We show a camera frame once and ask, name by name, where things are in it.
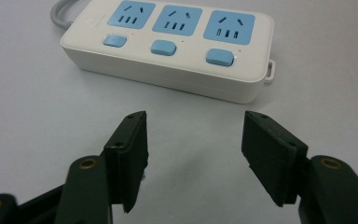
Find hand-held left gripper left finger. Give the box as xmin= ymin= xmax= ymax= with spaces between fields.
xmin=54 ymin=110 xmax=150 ymax=224

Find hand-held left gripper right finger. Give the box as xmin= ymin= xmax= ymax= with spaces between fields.
xmin=241 ymin=110 xmax=358 ymax=224

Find white power strip blue sockets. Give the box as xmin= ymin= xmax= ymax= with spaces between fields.
xmin=60 ymin=0 xmax=276 ymax=105

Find grey power cable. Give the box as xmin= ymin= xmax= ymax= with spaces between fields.
xmin=49 ymin=0 xmax=79 ymax=31

